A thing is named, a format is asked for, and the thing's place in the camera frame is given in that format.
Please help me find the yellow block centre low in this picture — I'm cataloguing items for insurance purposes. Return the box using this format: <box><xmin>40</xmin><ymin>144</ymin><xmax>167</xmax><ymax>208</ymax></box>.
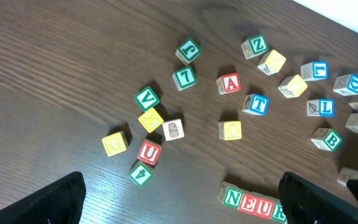
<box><xmin>219</xmin><ymin>121</ymin><xmax>242</xmax><ymax>141</ymax></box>

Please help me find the red E block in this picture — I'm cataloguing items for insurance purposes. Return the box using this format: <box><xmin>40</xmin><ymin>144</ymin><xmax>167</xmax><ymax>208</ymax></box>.
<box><xmin>238</xmin><ymin>192</ymin><xmax>259</xmax><ymax>215</ymax></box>

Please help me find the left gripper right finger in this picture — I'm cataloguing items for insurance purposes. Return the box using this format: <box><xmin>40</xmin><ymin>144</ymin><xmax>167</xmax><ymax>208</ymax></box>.
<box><xmin>278</xmin><ymin>171</ymin><xmax>358</xmax><ymax>224</ymax></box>

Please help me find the green B block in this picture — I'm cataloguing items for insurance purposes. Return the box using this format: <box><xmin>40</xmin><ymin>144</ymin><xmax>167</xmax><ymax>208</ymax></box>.
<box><xmin>311</xmin><ymin>128</ymin><xmax>342</xmax><ymax>152</ymax></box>

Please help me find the green R block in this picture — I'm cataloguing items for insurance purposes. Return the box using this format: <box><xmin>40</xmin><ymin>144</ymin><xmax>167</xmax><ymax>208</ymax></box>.
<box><xmin>270</xmin><ymin>203</ymin><xmax>287</xmax><ymax>223</ymax></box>

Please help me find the yellow S block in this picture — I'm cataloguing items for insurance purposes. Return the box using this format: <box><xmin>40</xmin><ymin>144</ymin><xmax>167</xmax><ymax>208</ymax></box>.
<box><xmin>337</xmin><ymin>167</ymin><xmax>358</xmax><ymax>186</ymax></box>

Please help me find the plain wooden picture block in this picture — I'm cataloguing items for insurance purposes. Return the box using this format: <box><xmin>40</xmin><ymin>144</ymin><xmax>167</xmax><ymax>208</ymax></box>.
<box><xmin>162</xmin><ymin>119</ymin><xmax>185</xmax><ymax>141</ymax></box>

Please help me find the green Z block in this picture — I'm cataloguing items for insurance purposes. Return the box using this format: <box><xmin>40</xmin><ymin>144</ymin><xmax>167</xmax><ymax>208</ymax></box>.
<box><xmin>241</xmin><ymin>34</ymin><xmax>269</xmax><ymax>60</ymax></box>

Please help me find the blue l block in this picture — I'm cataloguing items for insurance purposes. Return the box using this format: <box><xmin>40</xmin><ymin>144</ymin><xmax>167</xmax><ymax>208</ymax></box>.
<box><xmin>301</xmin><ymin>61</ymin><xmax>329</xmax><ymax>82</ymax></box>
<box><xmin>306</xmin><ymin>99</ymin><xmax>335</xmax><ymax>117</ymax></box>

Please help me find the green 7 block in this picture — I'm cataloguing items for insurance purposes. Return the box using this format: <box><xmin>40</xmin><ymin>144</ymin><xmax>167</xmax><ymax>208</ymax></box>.
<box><xmin>172</xmin><ymin>66</ymin><xmax>197</xmax><ymax>91</ymax></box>

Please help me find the green V block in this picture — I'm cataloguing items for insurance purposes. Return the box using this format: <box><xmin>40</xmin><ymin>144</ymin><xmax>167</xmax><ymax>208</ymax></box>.
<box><xmin>134</xmin><ymin>86</ymin><xmax>160</xmax><ymax>111</ymax></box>

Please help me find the yellow block top left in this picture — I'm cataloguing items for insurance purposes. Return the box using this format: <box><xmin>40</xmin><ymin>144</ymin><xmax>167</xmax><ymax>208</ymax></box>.
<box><xmin>257</xmin><ymin>50</ymin><xmax>287</xmax><ymax>75</ymax></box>

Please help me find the blue L block middle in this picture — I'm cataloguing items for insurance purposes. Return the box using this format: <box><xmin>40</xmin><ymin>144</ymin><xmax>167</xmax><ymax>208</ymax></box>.
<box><xmin>306</xmin><ymin>99</ymin><xmax>335</xmax><ymax>117</ymax></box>

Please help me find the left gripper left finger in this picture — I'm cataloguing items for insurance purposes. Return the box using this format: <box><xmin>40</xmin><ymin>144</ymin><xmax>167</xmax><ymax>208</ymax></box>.
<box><xmin>0</xmin><ymin>171</ymin><xmax>86</xmax><ymax>224</ymax></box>

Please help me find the green N block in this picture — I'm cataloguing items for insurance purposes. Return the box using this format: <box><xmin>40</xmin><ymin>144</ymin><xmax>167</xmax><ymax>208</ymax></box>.
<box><xmin>218</xmin><ymin>182</ymin><xmax>244</xmax><ymax>209</ymax></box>

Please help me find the red u block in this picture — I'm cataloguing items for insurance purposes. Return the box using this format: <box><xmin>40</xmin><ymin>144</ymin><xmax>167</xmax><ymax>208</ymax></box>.
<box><xmin>137</xmin><ymin>139</ymin><xmax>162</xmax><ymax>165</ymax></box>
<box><xmin>254</xmin><ymin>197</ymin><xmax>275</xmax><ymax>219</ymax></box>

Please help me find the blue L block top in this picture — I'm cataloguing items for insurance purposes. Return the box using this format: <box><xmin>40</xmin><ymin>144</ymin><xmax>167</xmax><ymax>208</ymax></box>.
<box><xmin>301</xmin><ymin>61</ymin><xmax>329</xmax><ymax>82</ymax></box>

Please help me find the red A block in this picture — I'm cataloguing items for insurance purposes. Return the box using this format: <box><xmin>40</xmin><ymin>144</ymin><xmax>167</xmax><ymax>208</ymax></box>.
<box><xmin>216</xmin><ymin>73</ymin><xmax>241</xmax><ymax>95</ymax></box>

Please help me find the yellow block beside V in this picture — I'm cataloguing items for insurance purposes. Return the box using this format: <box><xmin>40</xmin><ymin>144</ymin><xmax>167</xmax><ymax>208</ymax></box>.
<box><xmin>138</xmin><ymin>108</ymin><xmax>164</xmax><ymax>133</ymax></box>

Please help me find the yellow block centre top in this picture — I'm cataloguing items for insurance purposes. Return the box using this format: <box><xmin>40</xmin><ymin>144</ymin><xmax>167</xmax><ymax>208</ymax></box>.
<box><xmin>278</xmin><ymin>75</ymin><xmax>308</xmax><ymax>98</ymax></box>

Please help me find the green 4 block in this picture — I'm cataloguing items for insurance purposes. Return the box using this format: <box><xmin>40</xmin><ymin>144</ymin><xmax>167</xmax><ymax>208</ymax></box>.
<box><xmin>129</xmin><ymin>161</ymin><xmax>154</xmax><ymax>189</ymax></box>

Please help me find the green block upper left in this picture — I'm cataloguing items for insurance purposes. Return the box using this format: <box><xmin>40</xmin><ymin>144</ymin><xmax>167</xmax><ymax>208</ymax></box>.
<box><xmin>175</xmin><ymin>38</ymin><xmax>202</xmax><ymax>66</ymax></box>

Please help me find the blue T block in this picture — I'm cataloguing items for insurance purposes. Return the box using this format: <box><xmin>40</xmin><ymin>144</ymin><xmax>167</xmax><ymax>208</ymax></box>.
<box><xmin>242</xmin><ymin>93</ymin><xmax>269</xmax><ymax>116</ymax></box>

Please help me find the yellow block far left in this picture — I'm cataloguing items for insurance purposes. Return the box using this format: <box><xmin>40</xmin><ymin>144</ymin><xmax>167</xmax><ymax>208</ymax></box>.
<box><xmin>102</xmin><ymin>131</ymin><xmax>128</xmax><ymax>157</ymax></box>

